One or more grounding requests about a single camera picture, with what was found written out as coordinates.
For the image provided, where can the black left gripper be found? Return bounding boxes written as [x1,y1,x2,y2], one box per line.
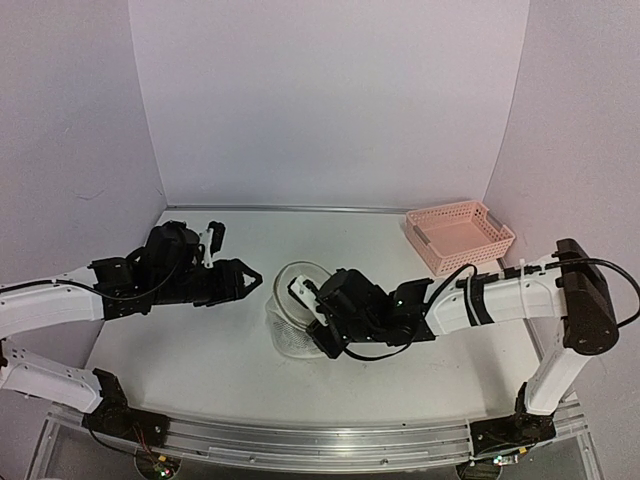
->
[152,258,262,308]

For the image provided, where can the white mesh laundry bag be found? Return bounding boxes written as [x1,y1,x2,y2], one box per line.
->
[265,261,330,360]

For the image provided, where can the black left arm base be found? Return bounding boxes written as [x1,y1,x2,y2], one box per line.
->
[82,368,170,447]

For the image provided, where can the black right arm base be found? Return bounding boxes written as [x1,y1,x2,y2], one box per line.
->
[470,383,556,459]

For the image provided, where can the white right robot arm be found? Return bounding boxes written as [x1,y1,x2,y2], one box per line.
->
[288,238,639,443]

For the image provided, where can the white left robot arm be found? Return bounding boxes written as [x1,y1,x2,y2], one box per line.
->
[1,221,263,437]

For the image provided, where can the pink plastic basket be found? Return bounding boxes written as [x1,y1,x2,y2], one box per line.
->
[404,201,515,276]

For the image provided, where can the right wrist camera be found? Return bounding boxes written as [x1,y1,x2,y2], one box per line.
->
[288,275,327,326]

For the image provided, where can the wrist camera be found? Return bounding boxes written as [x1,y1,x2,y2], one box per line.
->
[288,275,327,326]
[200,221,226,269]

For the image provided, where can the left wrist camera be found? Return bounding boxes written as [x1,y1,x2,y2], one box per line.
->
[200,221,226,269]

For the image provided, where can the aluminium front rail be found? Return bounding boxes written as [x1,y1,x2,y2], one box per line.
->
[26,399,603,479]

